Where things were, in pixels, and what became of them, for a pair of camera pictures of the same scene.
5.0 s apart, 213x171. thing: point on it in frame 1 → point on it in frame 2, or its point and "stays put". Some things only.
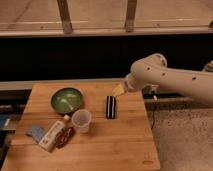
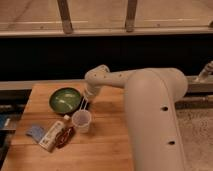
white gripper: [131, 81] → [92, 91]
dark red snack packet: [64, 137] stays put
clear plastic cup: [81, 119] stays put
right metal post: [130, 15] stays put
